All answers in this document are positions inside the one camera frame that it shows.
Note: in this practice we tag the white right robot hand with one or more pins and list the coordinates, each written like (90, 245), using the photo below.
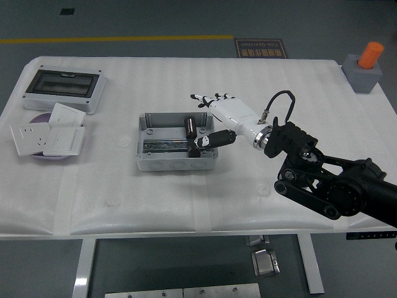
(235, 113)

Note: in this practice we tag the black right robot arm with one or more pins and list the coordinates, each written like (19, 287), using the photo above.
(344, 192)

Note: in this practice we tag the grey open junction box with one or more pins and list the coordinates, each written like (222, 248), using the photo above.
(164, 130)

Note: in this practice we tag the grey box with dark window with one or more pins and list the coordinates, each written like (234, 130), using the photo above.
(62, 83)

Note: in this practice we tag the white foam mat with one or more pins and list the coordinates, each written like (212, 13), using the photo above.
(155, 87)

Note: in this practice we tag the small silver metal piece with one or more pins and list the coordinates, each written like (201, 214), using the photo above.
(256, 240)

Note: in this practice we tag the grey block holder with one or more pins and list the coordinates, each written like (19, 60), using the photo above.
(363, 80)

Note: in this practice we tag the yellow floor tape line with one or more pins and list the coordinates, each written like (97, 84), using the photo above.
(124, 39)

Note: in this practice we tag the orange cylinder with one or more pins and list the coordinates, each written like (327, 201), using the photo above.
(369, 55)

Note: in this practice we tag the silver metal block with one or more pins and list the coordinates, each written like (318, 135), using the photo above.
(265, 263)

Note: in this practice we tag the white table leg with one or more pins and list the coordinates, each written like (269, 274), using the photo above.
(311, 264)

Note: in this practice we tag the grey metal plate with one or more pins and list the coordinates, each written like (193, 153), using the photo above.
(142, 294)
(221, 291)

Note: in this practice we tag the black table control panel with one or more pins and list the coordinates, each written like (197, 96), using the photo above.
(372, 235)

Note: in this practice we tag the white tape strip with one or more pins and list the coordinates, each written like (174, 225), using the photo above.
(65, 201)

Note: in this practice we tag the purple round plate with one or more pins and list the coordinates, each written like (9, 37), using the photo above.
(41, 119)

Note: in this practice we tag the black square floor hatch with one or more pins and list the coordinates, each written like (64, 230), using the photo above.
(66, 11)

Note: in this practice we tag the metal din rail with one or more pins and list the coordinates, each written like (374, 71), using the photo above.
(164, 144)

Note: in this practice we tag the white wall switch panel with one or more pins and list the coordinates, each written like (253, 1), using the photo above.
(66, 115)
(63, 141)

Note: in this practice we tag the white wall socket panel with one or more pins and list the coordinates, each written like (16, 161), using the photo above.
(29, 139)

